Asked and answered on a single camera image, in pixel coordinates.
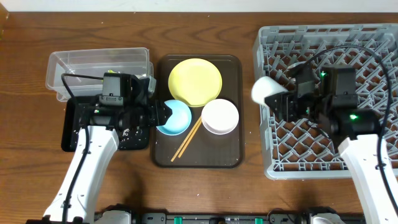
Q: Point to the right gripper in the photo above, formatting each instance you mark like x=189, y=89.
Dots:
x=280, y=106

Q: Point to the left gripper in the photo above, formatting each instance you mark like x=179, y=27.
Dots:
x=155, y=109

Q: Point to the blue bowl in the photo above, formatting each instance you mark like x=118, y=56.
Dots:
x=180, y=119

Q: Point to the white paper cup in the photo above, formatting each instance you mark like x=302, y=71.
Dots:
x=265, y=87

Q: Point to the yellow plate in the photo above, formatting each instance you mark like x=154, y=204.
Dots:
x=195, y=82

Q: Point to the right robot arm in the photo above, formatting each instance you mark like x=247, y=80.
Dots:
x=357, y=133

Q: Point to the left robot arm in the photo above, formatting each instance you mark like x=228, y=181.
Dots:
x=76, y=200

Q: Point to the grey dishwasher rack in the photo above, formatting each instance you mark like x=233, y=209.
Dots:
x=297, y=150

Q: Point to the wooden chopstick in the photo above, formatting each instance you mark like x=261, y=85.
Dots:
x=186, y=142
x=190, y=142

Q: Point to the black plastic bin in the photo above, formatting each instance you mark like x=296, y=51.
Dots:
x=70, y=130

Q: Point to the brown serving tray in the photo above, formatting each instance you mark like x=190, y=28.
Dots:
x=206, y=150

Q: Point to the pink bowl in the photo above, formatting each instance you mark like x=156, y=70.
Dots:
x=220, y=116

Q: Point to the clear plastic bin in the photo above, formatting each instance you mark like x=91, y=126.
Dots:
x=95, y=63

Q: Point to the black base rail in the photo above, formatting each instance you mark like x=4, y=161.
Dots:
x=275, y=216

